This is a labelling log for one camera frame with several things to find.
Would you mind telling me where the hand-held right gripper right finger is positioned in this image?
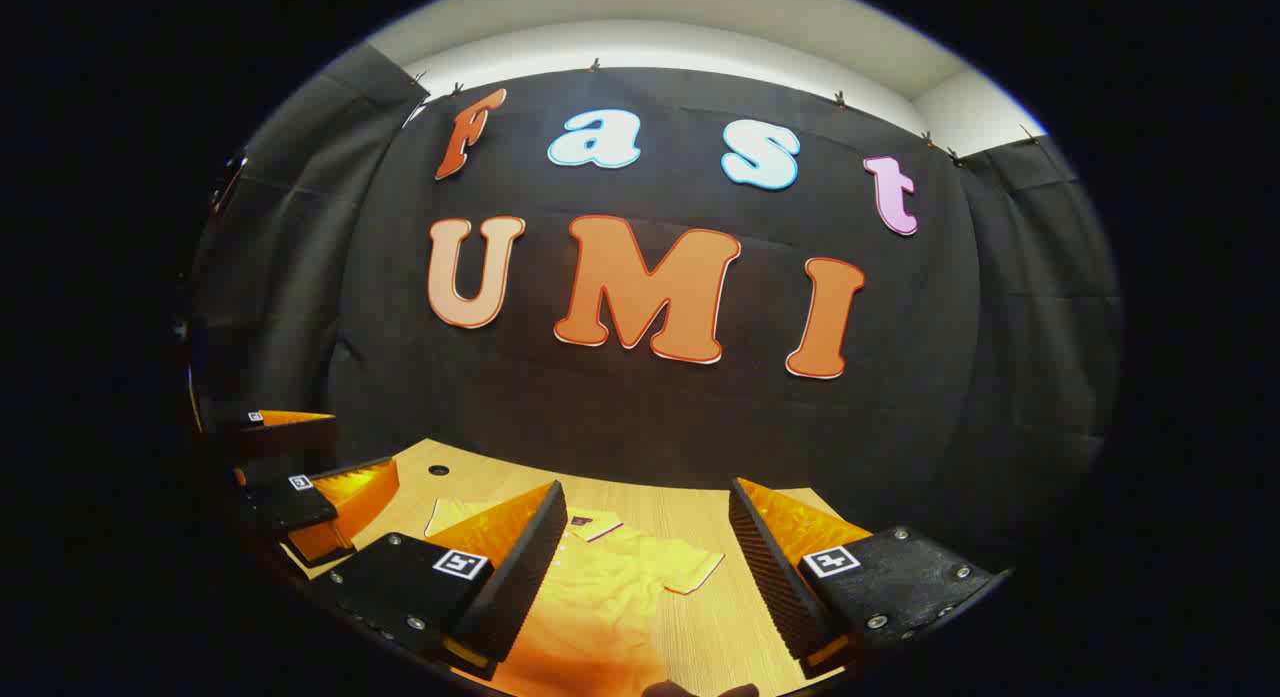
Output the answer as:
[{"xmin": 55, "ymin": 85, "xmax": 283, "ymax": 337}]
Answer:
[{"xmin": 728, "ymin": 477, "xmax": 1006, "ymax": 680}]

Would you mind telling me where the orange T-shirt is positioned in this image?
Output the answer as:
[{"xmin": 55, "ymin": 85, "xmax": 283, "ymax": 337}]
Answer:
[{"xmin": 424, "ymin": 497, "xmax": 726, "ymax": 697}]

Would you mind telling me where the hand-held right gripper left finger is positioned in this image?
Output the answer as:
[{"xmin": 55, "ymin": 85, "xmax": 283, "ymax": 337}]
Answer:
[{"xmin": 325, "ymin": 480, "xmax": 569, "ymax": 681}]

